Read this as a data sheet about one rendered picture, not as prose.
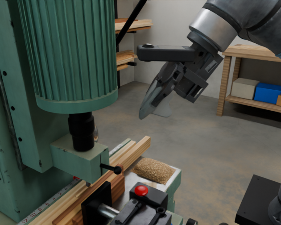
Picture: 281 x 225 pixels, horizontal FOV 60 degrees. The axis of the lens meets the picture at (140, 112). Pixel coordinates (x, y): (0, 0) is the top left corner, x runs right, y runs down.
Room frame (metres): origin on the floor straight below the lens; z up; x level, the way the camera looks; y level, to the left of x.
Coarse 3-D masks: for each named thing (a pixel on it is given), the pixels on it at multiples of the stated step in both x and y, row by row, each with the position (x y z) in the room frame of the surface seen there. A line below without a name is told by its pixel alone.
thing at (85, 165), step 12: (60, 144) 0.53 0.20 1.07; (72, 144) 0.53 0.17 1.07; (96, 144) 0.53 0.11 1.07; (60, 156) 0.51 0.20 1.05; (72, 156) 0.49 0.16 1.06; (84, 156) 0.47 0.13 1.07; (96, 156) 0.48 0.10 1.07; (108, 156) 0.51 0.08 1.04; (60, 168) 0.51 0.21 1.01; (72, 168) 0.49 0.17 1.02; (84, 168) 0.47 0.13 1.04; (96, 168) 0.47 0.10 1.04; (84, 180) 0.47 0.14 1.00; (96, 180) 0.47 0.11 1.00
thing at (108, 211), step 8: (104, 184) 0.47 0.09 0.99; (96, 192) 0.44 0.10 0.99; (104, 192) 0.45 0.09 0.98; (88, 200) 0.41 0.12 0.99; (96, 200) 0.43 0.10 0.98; (104, 200) 0.45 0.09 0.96; (88, 208) 0.40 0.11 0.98; (96, 208) 0.42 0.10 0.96; (104, 208) 0.42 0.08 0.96; (112, 208) 0.42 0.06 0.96; (88, 216) 0.40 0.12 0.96; (96, 216) 0.42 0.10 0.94; (104, 216) 0.41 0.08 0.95; (112, 216) 0.40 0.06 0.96; (88, 224) 0.40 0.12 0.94; (96, 224) 0.42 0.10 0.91
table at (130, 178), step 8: (136, 160) 0.70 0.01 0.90; (128, 168) 0.65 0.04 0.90; (176, 168) 0.65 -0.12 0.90; (128, 176) 0.61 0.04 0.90; (136, 176) 0.61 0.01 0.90; (176, 176) 0.61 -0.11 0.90; (128, 184) 0.58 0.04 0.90; (160, 184) 0.58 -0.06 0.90; (168, 184) 0.58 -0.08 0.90; (176, 184) 0.61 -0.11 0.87; (128, 192) 0.54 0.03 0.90; (168, 192) 0.56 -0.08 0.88; (120, 200) 0.51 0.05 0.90; (168, 200) 0.56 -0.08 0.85; (120, 208) 0.48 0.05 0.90; (104, 224) 0.43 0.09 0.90
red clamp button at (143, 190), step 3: (138, 186) 0.43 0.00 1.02; (141, 186) 0.43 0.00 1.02; (144, 186) 0.43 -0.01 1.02; (135, 189) 0.42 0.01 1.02; (138, 189) 0.42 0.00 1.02; (141, 189) 0.42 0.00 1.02; (144, 189) 0.42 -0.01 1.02; (147, 189) 0.42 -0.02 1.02; (135, 192) 0.41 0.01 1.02; (138, 192) 0.41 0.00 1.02; (141, 192) 0.41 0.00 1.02; (144, 192) 0.41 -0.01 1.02; (147, 192) 0.41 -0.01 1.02; (138, 195) 0.40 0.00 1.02; (141, 195) 0.40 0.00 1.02; (144, 195) 0.40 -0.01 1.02
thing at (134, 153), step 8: (136, 144) 0.74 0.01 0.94; (144, 144) 0.75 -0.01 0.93; (128, 152) 0.69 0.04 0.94; (136, 152) 0.70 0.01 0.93; (120, 160) 0.64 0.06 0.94; (128, 160) 0.66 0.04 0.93; (80, 192) 0.50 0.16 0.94; (72, 200) 0.47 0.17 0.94; (64, 208) 0.44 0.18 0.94; (56, 216) 0.42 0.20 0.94; (48, 224) 0.40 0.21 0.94
